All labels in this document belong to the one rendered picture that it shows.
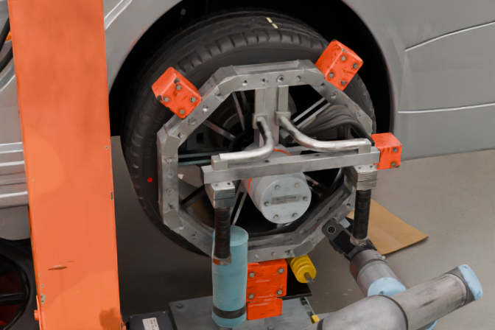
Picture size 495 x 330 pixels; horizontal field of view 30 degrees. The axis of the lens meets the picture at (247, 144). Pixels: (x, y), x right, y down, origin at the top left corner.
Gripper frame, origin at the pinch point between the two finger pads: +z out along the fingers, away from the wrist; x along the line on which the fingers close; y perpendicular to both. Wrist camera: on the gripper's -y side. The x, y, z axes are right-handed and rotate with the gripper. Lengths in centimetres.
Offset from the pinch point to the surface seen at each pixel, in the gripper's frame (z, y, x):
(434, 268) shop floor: 53, 90, 0
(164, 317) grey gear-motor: -5, -19, -49
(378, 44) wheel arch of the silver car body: 7.9, -24.3, 41.6
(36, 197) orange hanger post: -44, -87, -25
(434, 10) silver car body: 7, -20, 58
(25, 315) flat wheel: -5, -50, -69
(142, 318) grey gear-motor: -4, -23, -53
